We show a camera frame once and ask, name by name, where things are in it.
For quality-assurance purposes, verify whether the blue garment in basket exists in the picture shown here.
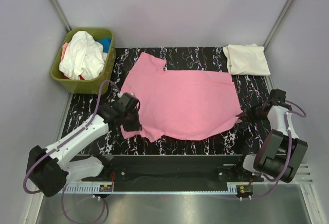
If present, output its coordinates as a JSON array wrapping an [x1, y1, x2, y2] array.
[[97, 38, 112, 53]]

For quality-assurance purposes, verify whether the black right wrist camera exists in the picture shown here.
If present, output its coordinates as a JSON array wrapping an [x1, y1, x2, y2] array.
[[269, 89, 286, 105]]

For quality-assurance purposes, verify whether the aluminium corner post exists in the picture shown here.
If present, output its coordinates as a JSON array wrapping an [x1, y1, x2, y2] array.
[[263, 0, 296, 51], [49, 0, 71, 32]]

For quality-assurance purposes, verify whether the olive green plastic basket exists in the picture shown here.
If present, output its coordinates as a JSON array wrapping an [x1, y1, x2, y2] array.
[[50, 28, 116, 94]]

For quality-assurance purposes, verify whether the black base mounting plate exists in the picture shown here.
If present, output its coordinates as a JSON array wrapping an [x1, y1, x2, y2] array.
[[85, 155, 263, 194]]

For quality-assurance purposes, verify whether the white shirt in basket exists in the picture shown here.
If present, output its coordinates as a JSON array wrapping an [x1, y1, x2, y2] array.
[[59, 31, 108, 80]]

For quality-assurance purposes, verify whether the right aluminium corner post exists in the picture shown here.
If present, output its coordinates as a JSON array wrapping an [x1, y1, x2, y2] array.
[[263, 0, 296, 51]]

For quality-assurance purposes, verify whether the pink t-shirt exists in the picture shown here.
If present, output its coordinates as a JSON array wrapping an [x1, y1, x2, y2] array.
[[121, 52, 242, 142]]

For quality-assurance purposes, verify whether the folded cream t-shirt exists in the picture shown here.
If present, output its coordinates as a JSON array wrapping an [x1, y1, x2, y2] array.
[[223, 44, 270, 76]]

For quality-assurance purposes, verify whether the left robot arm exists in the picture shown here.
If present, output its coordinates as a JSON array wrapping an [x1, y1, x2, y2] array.
[[23, 99, 141, 197]]

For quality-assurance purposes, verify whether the aluminium rail frame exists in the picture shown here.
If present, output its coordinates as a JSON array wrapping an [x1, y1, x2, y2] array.
[[64, 163, 314, 196]]

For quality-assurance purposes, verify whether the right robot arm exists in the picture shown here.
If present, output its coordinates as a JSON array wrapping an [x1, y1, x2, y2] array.
[[233, 100, 308, 183]]

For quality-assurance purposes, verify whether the left aluminium corner post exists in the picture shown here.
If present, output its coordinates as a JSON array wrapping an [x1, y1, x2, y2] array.
[[49, 0, 71, 32]]

